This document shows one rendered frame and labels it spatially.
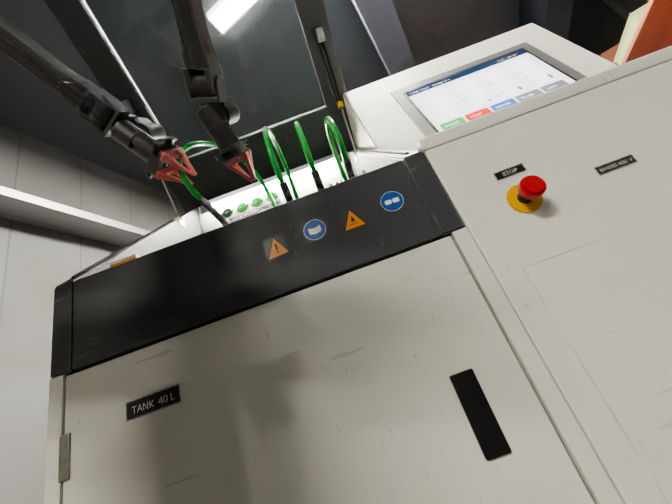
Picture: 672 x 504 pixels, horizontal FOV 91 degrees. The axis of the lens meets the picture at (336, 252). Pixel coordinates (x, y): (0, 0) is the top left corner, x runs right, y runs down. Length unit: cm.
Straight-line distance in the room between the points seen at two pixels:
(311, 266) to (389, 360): 18
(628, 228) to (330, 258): 43
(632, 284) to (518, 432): 25
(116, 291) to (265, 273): 26
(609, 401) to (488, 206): 29
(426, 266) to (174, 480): 45
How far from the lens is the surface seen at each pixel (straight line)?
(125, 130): 95
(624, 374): 56
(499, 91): 116
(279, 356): 51
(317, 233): 55
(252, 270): 56
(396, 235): 53
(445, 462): 49
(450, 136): 65
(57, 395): 70
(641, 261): 62
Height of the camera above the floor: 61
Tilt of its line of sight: 24 degrees up
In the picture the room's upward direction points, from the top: 20 degrees counter-clockwise
